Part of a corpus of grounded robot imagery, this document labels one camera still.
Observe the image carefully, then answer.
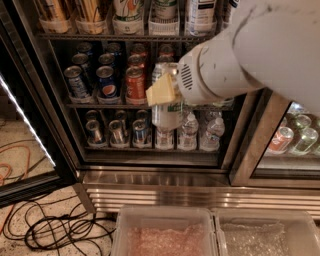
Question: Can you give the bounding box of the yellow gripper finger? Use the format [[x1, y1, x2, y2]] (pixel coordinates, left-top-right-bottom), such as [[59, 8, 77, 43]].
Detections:
[[146, 73, 176, 106]]

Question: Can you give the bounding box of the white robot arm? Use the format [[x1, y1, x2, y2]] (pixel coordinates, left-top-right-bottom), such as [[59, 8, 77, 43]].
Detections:
[[146, 0, 320, 115]]

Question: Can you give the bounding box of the front orange soda can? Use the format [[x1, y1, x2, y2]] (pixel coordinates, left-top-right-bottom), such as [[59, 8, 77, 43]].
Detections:
[[125, 67, 146, 105]]

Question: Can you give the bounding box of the orange soda can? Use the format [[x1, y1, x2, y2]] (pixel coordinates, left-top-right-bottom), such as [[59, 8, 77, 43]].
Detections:
[[127, 54, 145, 68], [125, 67, 146, 105]]

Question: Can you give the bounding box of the middle coca-cola can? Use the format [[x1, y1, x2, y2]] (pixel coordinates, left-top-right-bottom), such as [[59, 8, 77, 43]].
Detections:
[[157, 55, 174, 63]]

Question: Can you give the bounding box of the middle orange soda can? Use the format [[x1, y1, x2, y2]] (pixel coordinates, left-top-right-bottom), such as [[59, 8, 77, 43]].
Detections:
[[127, 54, 145, 68]]

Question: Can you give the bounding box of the front blue silver can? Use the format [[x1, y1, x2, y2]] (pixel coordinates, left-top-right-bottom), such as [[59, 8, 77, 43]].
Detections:
[[133, 119, 151, 148]]

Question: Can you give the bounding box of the front blue pepsi can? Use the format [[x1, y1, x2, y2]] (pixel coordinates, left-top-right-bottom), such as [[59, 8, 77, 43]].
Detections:
[[96, 66, 120, 105]]

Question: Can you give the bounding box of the blue pepsi can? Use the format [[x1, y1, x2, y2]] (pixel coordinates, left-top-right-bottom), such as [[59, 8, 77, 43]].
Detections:
[[96, 66, 120, 105], [98, 53, 116, 68]]

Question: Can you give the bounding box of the front silver can middle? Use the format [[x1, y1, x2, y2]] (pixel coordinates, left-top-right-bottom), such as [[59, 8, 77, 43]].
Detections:
[[109, 120, 128, 148]]

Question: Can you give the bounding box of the middle blue pepsi can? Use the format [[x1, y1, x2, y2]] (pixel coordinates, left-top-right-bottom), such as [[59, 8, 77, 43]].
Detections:
[[98, 53, 116, 68]]

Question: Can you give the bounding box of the front silver can left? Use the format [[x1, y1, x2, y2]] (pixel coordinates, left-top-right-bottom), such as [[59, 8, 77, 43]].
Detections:
[[86, 120, 106, 145]]

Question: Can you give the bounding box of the front diet pepsi can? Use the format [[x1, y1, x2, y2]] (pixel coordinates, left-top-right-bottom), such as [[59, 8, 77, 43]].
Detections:
[[64, 65, 93, 104]]

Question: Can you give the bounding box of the diet pepsi can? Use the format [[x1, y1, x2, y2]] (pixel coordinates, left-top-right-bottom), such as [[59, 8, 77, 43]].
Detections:
[[71, 53, 91, 80], [64, 65, 93, 104]]

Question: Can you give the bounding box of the middle diet pepsi can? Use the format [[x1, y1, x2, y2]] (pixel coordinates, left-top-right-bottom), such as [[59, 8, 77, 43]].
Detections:
[[71, 53, 91, 80]]

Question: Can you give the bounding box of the gold tall can right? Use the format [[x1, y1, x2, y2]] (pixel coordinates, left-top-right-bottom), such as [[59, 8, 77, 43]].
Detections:
[[75, 0, 106, 35]]

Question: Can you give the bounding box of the gold tall can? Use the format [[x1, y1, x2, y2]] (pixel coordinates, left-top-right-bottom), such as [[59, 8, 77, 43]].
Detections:
[[75, 0, 106, 35], [35, 0, 73, 34]]

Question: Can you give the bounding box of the steel fridge base grille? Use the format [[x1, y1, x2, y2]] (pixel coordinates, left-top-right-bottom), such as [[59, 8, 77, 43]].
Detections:
[[81, 170, 320, 220]]

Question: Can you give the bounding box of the gold tall can left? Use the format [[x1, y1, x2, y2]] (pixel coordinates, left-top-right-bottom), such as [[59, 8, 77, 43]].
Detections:
[[35, 0, 73, 34]]

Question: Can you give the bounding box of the open fridge glass door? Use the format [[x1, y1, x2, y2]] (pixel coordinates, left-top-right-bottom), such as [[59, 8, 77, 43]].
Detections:
[[0, 24, 75, 208]]

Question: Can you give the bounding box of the water bottle left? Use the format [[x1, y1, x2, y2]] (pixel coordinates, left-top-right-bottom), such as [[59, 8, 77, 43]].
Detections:
[[155, 128, 174, 150]]

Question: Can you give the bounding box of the water bottle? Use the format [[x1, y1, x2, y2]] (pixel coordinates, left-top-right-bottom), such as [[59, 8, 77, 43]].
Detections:
[[178, 112, 199, 151], [155, 128, 174, 150], [200, 117, 225, 152]]

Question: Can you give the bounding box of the water bottle middle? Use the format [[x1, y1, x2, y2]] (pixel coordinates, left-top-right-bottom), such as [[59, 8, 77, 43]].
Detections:
[[178, 112, 199, 151]]

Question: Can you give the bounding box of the water bottle right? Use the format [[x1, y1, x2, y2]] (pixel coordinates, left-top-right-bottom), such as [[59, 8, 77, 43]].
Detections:
[[200, 117, 225, 152]]

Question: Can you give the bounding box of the clear bin pink wrap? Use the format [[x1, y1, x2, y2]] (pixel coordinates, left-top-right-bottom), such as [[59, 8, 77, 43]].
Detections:
[[111, 206, 218, 256]]

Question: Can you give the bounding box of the middle wire shelf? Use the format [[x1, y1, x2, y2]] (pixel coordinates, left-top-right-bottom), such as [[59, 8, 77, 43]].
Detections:
[[66, 103, 234, 111]]

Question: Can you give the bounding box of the wire shelf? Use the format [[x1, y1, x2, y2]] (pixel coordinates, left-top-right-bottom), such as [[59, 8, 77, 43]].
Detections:
[[37, 32, 212, 43], [66, 103, 234, 111]]

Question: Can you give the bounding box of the top wire shelf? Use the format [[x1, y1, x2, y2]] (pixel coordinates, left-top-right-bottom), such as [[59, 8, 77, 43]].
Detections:
[[37, 32, 212, 43]]

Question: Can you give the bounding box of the orange cable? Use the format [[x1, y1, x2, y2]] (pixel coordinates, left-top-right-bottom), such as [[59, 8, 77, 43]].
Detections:
[[0, 142, 32, 234]]

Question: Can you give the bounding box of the black cable bundle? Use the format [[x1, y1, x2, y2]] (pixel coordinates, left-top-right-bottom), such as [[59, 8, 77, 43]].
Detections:
[[2, 191, 116, 256]]

